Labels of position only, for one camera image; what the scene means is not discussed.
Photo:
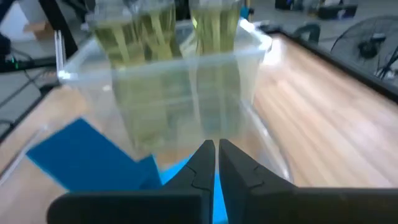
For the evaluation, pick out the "tall clear plastic bin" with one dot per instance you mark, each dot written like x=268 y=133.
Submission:
x=93 y=81

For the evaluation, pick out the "black floor fan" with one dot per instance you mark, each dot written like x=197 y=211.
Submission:
x=370 y=46

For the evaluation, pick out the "green dish soap pump bottle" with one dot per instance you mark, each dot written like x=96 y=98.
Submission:
x=214 y=31
x=160 y=34
x=124 y=46

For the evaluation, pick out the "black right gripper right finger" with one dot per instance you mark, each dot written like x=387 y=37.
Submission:
x=280 y=207

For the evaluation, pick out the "light blue sponge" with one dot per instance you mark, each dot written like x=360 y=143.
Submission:
x=174 y=172

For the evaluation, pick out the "dark blue sponge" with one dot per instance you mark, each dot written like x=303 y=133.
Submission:
x=87 y=155

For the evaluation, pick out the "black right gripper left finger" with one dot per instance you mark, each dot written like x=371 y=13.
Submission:
x=140 y=208

